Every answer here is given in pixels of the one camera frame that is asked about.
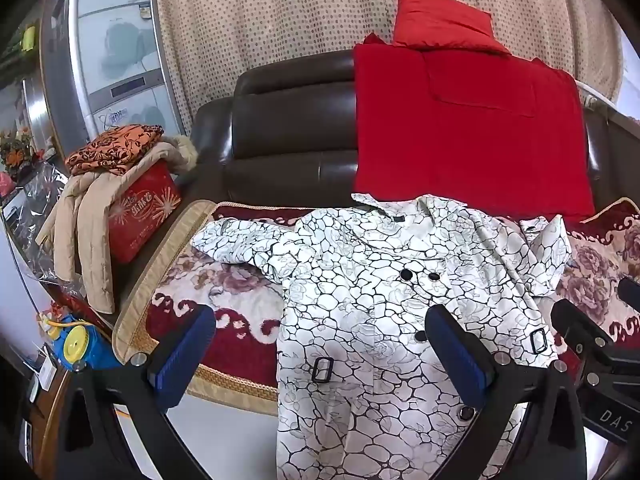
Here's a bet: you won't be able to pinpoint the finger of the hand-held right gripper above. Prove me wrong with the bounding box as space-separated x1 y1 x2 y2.
617 277 640 312
550 298 616 358

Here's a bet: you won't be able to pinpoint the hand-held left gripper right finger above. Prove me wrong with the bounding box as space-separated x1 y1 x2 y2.
425 304 587 480

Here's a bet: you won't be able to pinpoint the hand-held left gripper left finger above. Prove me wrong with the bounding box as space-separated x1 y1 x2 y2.
52 304 217 480

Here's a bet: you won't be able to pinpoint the white black-veined coat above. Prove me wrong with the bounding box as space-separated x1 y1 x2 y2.
190 192 573 480

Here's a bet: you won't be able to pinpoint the floral red sofa cover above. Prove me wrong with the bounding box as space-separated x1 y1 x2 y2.
112 197 640 413

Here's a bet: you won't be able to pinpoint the blue yellow toy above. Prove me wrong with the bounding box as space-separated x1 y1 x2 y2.
37 310 121 373

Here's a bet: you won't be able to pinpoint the red gift box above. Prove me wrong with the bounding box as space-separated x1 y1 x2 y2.
107 162 182 265

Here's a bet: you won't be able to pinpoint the beige padded jacket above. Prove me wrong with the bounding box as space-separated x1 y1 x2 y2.
35 135 198 316

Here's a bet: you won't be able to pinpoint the white pipe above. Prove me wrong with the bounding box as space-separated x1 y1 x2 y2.
575 80 640 122

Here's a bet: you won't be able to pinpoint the red blanket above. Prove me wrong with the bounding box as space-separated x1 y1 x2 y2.
352 32 596 223

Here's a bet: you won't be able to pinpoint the orange black patterned cloth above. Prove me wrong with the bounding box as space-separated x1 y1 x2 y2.
65 124 165 177

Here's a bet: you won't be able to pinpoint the clear plastic sheet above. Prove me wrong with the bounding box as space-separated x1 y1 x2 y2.
2 160 86 301

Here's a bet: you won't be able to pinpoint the brown leather sofa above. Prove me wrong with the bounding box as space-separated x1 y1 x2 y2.
117 50 640 311

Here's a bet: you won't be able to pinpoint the artificial flowers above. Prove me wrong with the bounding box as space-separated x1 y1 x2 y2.
0 127 41 181

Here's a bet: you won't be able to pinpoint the silver refrigerator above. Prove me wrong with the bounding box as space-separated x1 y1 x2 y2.
40 0 188 161

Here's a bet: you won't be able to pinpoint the red pillow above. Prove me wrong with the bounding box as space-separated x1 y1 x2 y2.
392 0 511 56

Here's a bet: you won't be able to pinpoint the beige dotted curtain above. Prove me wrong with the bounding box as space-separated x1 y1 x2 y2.
152 0 626 136

